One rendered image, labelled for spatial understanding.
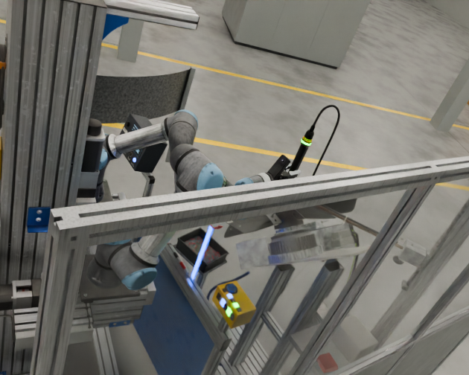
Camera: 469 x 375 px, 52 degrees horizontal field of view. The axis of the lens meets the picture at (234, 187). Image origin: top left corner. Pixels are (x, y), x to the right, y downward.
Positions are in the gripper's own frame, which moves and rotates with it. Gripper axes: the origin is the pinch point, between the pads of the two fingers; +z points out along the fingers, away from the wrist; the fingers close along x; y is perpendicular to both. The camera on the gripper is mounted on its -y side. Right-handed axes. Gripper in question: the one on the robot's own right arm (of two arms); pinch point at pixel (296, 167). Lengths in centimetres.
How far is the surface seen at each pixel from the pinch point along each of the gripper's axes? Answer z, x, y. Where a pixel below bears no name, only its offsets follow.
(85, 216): -137, 48, -60
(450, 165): -49, 65, -59
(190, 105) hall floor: 202, -271, 150
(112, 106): 29, -180, 77
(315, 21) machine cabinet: 525, -365, 85
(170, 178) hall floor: 89, -161, 148
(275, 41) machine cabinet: 479, -394, 133
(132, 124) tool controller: -28, -82, 24
